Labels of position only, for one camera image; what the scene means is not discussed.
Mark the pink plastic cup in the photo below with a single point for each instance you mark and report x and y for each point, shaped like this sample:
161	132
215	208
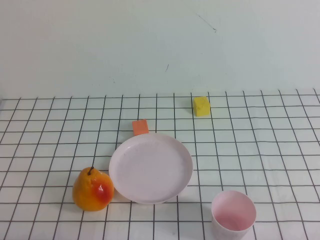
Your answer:
233	212

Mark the pink round plate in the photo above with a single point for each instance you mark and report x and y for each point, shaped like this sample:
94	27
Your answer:
150	170

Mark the orange foam block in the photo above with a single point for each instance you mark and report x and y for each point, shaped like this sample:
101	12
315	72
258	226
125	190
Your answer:
140	127

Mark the yellow foam cube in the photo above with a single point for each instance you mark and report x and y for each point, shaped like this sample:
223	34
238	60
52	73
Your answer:
201	107

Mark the orange red pear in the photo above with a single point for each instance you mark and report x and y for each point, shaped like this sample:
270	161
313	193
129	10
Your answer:
91	192

